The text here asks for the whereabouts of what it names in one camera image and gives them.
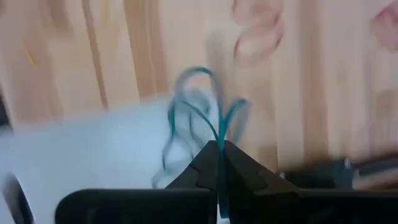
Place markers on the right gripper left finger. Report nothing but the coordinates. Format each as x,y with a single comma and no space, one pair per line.
199,180

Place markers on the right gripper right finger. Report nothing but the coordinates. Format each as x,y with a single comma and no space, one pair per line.
248,186

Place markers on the red rubber band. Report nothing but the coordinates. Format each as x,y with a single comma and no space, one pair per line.
278,31
381,28

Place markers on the yellow rubber band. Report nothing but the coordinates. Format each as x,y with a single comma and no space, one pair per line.
31,59

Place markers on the white plastic bin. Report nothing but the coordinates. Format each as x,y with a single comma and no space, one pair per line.
93,155

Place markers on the black metal table frame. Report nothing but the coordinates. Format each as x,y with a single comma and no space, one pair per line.
326,174

